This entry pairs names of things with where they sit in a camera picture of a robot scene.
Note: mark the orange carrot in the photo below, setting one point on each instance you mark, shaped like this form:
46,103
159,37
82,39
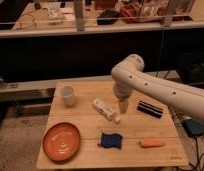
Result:
151,143

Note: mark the blue cloth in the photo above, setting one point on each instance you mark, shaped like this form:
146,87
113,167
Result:
111,140

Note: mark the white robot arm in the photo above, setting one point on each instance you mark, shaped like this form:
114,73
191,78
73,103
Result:
128,76

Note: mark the black power adapter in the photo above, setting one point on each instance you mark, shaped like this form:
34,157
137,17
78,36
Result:
193,128

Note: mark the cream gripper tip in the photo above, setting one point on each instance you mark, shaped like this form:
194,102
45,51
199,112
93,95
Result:
123,106

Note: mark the orange plate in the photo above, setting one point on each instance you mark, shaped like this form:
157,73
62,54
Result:
61,142

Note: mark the white plastic cup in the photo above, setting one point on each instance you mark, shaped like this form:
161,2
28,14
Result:
68,95

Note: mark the white bottle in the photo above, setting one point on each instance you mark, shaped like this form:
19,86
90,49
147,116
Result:
105,110

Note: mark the wooden background workbench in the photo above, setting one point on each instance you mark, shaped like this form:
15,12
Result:
36,18

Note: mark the black bag on bench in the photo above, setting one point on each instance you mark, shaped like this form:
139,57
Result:
107,17

